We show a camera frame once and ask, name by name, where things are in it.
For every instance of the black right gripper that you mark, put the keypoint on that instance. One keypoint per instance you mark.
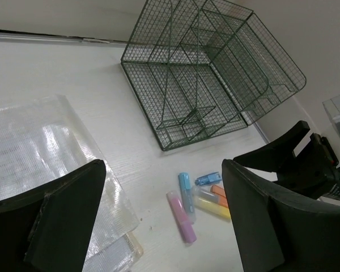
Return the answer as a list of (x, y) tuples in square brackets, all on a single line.
[(313, 173)]

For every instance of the light blue highlighter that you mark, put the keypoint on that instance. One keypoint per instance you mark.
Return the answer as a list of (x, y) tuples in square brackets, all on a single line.
[(187, 197)]

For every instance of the clear mesh pouch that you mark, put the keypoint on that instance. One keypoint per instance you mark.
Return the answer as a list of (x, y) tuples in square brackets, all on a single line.
[(43, 140)]

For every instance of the orange highlighter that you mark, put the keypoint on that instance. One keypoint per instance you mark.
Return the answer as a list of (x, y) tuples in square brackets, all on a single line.
[(220, 192)]

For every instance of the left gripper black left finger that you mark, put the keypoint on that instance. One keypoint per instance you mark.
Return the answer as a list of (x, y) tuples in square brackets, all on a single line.
[(49, 228)]

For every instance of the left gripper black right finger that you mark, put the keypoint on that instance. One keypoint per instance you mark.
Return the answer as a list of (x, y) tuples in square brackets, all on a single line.
[(277, 229)]

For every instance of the yellow highlighter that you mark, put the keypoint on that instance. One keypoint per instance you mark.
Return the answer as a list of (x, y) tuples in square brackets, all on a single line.
[(207, 201)]

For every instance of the green wire mesh organizer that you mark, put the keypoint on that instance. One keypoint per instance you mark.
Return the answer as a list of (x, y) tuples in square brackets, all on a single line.
[(201, 69)]

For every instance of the pink highlighter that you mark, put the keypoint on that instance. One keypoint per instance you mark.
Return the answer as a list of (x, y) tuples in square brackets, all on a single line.
[(182, 220)]

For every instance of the dark blue highlighter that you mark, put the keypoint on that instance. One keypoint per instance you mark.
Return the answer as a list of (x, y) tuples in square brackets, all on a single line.
[(209, 179)]

